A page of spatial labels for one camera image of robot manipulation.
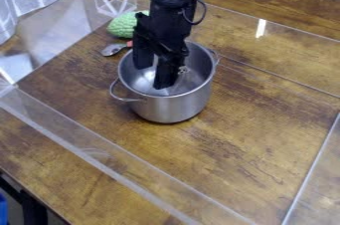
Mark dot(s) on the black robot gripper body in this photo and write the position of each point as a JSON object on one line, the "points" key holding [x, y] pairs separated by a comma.
{"points": [[165, 26]]}

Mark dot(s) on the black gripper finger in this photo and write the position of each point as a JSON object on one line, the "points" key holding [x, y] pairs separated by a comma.
{"points": [[168, 64], [142, 53]]}

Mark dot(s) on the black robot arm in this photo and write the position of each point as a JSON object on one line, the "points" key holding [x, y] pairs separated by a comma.
{"points": [[158, 37]]}

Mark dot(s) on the green knitted cloth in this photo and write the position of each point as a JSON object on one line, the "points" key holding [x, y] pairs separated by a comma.
{"points": [[121, 26]]}

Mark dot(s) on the stainless steel pot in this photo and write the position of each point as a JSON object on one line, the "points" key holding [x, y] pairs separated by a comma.
{"points": [[166, 95]]}

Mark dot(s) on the clear acrylic barrier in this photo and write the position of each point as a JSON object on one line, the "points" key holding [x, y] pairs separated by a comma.
{"points": [[253, 161]]}

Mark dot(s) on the pink handled metal spoon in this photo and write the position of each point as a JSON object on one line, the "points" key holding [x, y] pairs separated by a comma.
{"points": [[112, 49]]}

